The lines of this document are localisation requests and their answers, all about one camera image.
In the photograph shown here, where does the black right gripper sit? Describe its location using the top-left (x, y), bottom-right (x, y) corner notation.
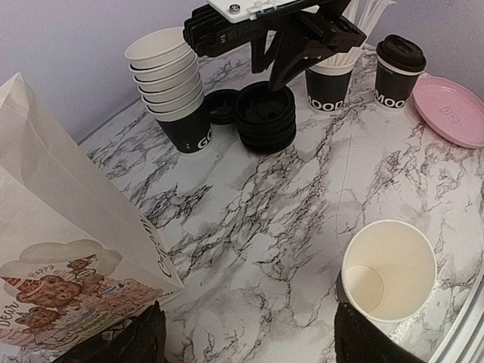
top-left (250, 1), bottom-right (366, 92)

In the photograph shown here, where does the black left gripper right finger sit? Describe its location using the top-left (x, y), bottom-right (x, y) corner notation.
top-left (334, 302), bottom-right (416, 362)

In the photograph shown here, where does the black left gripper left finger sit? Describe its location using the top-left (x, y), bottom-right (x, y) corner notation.
top-left (55, 302), bottom-right (166, 362)

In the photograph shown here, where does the black takeout coffee cup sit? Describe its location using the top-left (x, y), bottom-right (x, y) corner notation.
top-left (374, 61), bottom-right (421, 113)
top-left (340, 219), bottom-right (437, 324)

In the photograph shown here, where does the black coffee cup lid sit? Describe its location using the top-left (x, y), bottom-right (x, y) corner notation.
top-left (377, 34), bottom-right (427, 73)

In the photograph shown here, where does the white paper takeout bag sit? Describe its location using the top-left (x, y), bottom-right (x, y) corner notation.
top-left (1, 74), bottom-right (183, 352)

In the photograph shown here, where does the black floral tray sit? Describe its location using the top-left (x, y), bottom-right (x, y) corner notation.
top-left (72, 317), bottom-right (138, 362)

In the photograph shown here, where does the black cup holding straws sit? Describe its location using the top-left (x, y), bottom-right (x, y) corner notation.
top-left (305, 60), bottom-right (356, 116)

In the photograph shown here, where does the stack of black lids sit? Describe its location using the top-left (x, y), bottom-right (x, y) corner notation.
top-left (234, 81), bottom-right (296, 154)

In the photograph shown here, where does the loose black lid on table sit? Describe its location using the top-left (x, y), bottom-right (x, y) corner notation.
top-left (204, 88), bottom-right (240, 126)

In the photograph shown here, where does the stack of paper cups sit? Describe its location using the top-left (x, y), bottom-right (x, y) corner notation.
top-left (124, 26), bottom-right (212, 155)

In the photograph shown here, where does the pink plastic plate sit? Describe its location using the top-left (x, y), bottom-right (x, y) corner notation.
top-left (412, 76), bottom-right (483, 149)

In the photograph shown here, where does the aluminium table edge rail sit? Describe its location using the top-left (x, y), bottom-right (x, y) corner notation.
top-left (430, 268), bottom-right (484, 363)

